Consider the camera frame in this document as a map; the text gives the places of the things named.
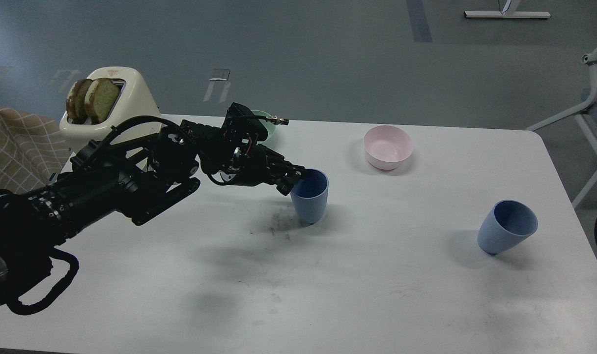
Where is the light blue plastic cup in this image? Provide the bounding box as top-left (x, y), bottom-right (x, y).
top-left (477, 200), bottom-right (539, 255)

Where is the dark blue plastic cup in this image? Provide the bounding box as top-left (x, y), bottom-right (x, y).
top-left (290, 169), bottom-right (330, 224)

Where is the toast slice right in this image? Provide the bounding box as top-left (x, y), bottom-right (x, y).
top-left (84, 78), bottom-right (119, 125)

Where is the toast slice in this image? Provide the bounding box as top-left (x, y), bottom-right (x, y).
top-left (65, 78), bottom-right (93, 124)
top-left (84, 78), bottom-right (119, 125)

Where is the green plastic bowl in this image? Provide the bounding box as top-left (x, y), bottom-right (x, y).
top-left (251, 110), bottom-right (277, 144)

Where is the white metal stand frame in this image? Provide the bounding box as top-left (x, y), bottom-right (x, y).
top-left (527, 47), bottom-right (597, 208)

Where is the cream white toaster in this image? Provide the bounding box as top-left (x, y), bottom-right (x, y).
top-left (59, 66), bottom-right (161, 152)

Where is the white desk foot bar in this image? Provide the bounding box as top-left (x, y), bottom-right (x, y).
top-left (463, 0), bottom-right (551, 20)

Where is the black robot arm image left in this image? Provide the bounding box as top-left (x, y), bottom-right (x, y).
top-left (0, 103), bottom-right (307, 316)

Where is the toast slice left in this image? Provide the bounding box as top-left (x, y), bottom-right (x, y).
top-left (65, 78), bottom-right (93, 124)

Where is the beige checkered cloth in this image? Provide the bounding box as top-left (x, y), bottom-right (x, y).
top-left (0, 106), bottom-right (71, 193)

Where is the pink plastic bowl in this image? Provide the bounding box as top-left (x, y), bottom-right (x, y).
top-left (363, 125), bottom-right (414, 171)

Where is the black Robotiq gripper image left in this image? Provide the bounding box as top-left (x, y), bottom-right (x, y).
top-left (215, 145), bottom-right (307, 196)

